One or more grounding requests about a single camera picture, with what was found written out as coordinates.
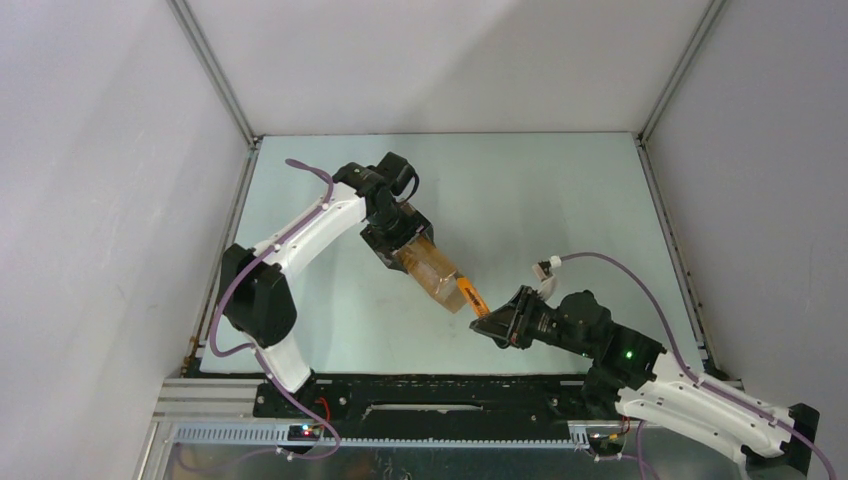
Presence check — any left controller board with leds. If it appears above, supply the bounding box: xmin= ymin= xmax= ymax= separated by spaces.
xmin=286 ymin=424 xmax=323 ymax=443

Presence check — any brown cardboard express box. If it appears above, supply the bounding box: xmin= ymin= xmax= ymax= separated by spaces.
xmin=395 ymin=236 xmax=466 ymax=314

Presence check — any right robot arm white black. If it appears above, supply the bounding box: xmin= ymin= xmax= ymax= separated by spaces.
xmin=467 ymin=286 xmax=819 ymax=479

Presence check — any right controller board with leds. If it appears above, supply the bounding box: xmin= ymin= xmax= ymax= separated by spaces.
xmin=586 ymin=433 xmax=627 ymax=459

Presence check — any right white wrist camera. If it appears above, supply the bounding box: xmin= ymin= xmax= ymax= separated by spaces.
xmin=532 ymin=255 xmax=562 ymax=301

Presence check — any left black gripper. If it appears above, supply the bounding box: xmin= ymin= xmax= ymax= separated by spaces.
xmin=360 ymin=199 xmax=434 ymax=273

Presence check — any left aluminium frame post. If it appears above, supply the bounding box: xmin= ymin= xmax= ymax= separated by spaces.
xmin=166 ymin=0 xmax=259 ymax=149

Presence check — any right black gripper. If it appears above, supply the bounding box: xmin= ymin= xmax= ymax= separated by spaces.
xmin=470 ymin=286 xmax=595 ymax=358

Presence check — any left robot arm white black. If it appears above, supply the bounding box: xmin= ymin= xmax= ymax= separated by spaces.
xmin=213 ymin=152 xmax=432 ymax=417

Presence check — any controller board with leds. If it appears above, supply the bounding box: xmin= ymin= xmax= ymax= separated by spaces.
xmin=586 ymin=433 xmax=627 ymax=459
xmin=286 ymin=424 xmax=323 ymax=443

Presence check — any right aluminium frame post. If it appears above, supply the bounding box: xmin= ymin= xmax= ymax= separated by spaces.
xmin=637 ymin=0 xmax=729 ymax=144

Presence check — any grey slotted cable duct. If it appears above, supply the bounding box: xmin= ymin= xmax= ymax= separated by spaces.
xmin=173 ymin=423 xmax=598 ymax=452

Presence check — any aluminium frame post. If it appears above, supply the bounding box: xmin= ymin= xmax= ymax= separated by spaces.
xmin=166 ymin=0 xmax=259 ymax=149
xmin=637 ymin=0 xmax=729 ymax=144

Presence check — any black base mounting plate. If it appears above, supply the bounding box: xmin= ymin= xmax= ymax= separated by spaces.
xmin=252 ymin=374 xmax=629 ymax=442

